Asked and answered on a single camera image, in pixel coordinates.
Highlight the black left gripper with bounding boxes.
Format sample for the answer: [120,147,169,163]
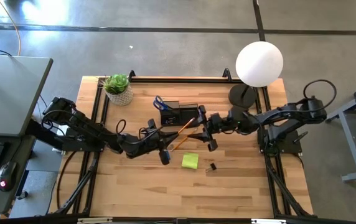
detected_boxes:
[122,118,179,166]

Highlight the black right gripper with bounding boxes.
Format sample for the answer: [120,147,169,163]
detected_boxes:
[187,105,232,152]

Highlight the orange pencil with eraser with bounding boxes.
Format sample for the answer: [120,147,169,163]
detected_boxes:
[171,128,199,152]
[177,116,196,135]

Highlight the blue handled scissors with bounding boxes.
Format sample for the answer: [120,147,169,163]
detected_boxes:
[152,95,171,112]

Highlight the black mesh desk organizer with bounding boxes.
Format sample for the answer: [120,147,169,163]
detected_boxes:
[159,100,201,128]

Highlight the green sticky notes pad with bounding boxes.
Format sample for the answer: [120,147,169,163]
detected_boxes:
[181,152,200,170]

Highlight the succulent in patterned pot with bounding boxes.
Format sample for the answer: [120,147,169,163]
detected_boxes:
[103,73,134,106]

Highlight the white globe lamp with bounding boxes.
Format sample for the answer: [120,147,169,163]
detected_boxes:
[228,41,284,110]

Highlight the black computer mouse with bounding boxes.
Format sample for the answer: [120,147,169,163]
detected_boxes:
[0,161,19,192]

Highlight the grey side desk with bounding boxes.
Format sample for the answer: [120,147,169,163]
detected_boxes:
[0,55,54,138]

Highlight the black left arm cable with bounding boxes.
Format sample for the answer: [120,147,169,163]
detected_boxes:
[115,119,128,135]

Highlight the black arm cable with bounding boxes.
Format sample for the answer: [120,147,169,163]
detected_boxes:
[303,79,337,109]
[115,119,128,135]

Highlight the black aluminium table frame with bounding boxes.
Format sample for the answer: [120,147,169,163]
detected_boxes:
[49,68,314,224]

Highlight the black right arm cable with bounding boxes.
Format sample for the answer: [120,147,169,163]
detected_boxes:
[303,79,337,109]

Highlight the grey metal table frame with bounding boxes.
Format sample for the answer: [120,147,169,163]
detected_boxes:
[326,79,356,183]

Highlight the orange floor cable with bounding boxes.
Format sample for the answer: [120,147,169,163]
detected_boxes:
[0,0,22,57]

